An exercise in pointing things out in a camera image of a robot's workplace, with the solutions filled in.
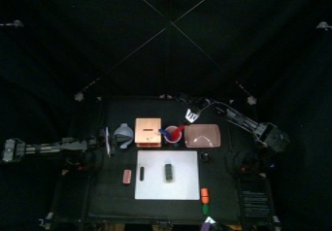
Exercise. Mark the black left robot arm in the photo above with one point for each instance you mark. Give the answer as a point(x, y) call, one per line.
point(43, 147)

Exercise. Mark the white cutting board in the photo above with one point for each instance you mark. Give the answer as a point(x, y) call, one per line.
point(169, 189)

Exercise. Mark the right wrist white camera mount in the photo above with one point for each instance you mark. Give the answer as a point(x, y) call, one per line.
point(192, 115)

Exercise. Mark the red plastic cup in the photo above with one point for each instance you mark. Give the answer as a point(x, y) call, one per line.
point(174, 139)

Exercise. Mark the white text label panel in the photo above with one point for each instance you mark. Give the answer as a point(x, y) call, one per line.
point(255, 204)

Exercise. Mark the red plastic spatula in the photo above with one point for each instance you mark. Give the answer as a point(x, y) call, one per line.
point(178, 131)

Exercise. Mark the purple white small object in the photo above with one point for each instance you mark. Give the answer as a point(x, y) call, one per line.
point(209, 222)

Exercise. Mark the small black round object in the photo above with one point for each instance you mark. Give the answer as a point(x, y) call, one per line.
point(205, 156)

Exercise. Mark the small red pink toy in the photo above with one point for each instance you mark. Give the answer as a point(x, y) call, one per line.
point(127, 176)

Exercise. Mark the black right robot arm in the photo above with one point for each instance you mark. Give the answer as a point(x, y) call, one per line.
point(272, 136)

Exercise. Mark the orange toy carrot green top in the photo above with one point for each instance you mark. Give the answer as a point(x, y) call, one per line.
point(204, 196)

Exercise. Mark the wooden box with slot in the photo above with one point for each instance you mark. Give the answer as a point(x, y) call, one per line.
point(147, 129)

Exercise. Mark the grey metal frame bracket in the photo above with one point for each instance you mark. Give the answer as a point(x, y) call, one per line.
point(78, 96)
point(323, 25)
point(252, 100)
point(16, 23)

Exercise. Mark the blue plastic spoon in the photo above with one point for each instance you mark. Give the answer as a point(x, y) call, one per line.
point(164, 132)

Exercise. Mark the dark green sushi roll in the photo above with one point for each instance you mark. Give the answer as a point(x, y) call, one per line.
point(169, 172)

